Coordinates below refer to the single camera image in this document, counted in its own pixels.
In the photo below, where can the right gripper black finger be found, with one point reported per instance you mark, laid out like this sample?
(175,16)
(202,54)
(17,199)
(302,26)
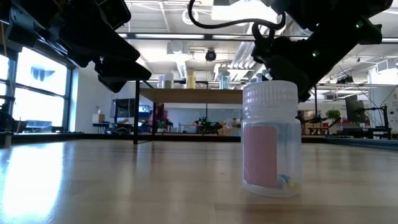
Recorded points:
(295,76)

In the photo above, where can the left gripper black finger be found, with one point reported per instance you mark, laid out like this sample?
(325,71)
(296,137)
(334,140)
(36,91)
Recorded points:
(105,49)
(124,73)

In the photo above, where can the clear medicine bottle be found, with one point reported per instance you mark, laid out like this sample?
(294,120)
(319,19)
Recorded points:
(160,82)

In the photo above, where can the green medicine bottle white cap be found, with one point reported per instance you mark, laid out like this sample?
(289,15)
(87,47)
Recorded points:
(224,81)

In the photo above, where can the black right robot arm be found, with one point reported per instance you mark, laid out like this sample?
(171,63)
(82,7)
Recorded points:
(326,18)

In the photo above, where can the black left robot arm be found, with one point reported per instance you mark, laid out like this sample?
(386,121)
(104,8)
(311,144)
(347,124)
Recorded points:
(28,18)

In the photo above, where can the black monitor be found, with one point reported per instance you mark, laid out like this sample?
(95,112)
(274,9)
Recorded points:
(124,107)
(355,109)

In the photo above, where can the white ceiling pipes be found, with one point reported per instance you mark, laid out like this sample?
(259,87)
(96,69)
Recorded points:
(244,56)

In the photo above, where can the cardboard box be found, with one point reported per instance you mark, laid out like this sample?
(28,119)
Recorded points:
(98,118)
(224,131)

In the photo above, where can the green potted plant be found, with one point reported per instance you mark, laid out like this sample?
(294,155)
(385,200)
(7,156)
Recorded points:
(333,114)

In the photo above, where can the person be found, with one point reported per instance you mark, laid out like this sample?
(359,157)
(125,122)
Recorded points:
(161,113)

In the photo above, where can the small green plant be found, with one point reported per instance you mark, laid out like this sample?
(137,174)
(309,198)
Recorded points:
(161,126)

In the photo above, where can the large bright window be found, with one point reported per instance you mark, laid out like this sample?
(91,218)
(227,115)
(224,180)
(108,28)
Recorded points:
(40,77)

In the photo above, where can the black background robot arms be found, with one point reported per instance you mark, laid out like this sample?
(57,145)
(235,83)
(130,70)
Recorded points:
(206,126)

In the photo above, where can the black ceiling camera rig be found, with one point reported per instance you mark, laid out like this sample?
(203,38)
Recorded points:
(345,80)

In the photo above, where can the wooden shelf with black frame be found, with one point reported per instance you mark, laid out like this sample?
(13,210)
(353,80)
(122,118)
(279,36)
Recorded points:
(192,96)

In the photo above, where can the black round ceiling camera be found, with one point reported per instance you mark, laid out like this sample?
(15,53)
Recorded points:
(211,55)

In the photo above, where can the black aluminium table frame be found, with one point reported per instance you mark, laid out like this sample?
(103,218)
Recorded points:
(77,137)

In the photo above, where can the black camera stand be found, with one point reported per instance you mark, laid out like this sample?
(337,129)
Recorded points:
(385,121)

